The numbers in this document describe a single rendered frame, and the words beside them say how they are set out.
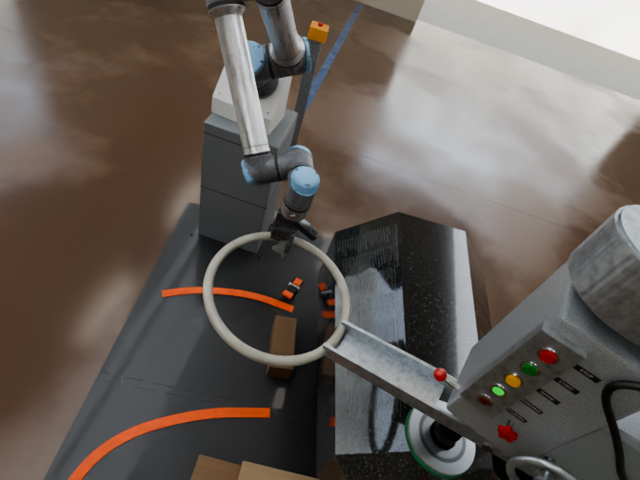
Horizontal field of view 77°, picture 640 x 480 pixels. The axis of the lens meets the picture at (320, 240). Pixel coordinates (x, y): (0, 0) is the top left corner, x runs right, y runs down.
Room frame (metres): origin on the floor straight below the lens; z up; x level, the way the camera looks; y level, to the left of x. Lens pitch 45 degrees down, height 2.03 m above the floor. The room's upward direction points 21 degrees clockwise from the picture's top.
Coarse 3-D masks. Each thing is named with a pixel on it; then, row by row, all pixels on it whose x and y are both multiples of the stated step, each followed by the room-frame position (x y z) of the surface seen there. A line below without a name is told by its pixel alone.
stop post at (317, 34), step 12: (312, 24) 2.79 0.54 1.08; (324, 24) 2.87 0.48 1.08; (312, 36) 2.75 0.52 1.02; (324, 36) 2.76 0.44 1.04; (312, 48) 2.77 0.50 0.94; (312, 60) 2.77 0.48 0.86; (312, 72) 2.78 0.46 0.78; (300, 84) 2.77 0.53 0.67; (300, 96) 2.77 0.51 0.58; (300, 108) 2.77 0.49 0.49; (300, 120) 2.78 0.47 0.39
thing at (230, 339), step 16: (240, 240) 0.89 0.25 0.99; (256, 240) 0.93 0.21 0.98; (272, 240) 0.97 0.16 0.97; (304, 240) 1.01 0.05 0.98; (224, 256) 0.81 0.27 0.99; (320, 256) 0.98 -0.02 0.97; (208, 272) 0.72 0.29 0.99; (336, 272) 0.93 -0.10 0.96; (208, 288) 0.67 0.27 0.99; (208, 304) 0.62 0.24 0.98; (224, 336) 0.55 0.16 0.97; (336, 336) 0.70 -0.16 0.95; (240, 352) 0.53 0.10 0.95; (256, 352) 0.54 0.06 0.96; (320, 352) 0.62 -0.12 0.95
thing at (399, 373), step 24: (360, 336) 0.72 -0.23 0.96; (336, 360) 0.62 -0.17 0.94; (360, 360) 0.65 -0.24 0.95; (384, 360) 0.67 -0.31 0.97; (408, 360) 0.67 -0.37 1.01; (384, 384) 0.57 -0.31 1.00; (408, 384) 0.60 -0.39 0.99; (432, 384) 0.62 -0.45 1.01; (432, 408) 0.53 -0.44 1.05; (456, 432) 0.50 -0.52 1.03; (504, 456) 0.46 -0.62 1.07
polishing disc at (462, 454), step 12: (444, 408) 0.64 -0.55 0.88; (420, 420) 0.57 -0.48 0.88; (432, 420) 0.58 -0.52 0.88; (408, 432) 0.52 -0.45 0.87; (420, 432) 0.53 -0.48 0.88; (420, 444) 0.50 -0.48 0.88; (432, 444) 0.51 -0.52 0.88; (456, 444) 0.54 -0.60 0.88; (468, 444) 0.55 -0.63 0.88; (420, 456) 0.47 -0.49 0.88; (432, 456) 0.48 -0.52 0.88; (444, 456) 0.49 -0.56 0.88; (456, 456) 0.50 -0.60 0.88; (468, 456) 0.52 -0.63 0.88; (432, 468) 0.45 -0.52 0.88; (444, 468) 0.46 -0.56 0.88; (456, 468) 0.47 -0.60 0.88; (468, 468) 0.48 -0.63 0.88
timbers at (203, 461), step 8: (200, 456) 0.46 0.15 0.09; (208, 456) 0.47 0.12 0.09; (200, 464) 0.43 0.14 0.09; (208, 464) 0.44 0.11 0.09; (216, 464) 0.45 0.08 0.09; (224, 464) 0.46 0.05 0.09; (232, 464) 0.48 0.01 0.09; (192, 472) 0.40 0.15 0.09; (200, 472) 0.40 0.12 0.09; (208, 472) 0.41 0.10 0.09; (216, 472) 0.42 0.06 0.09; (224, 472) 0.43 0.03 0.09; (232, 472) 0.45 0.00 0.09
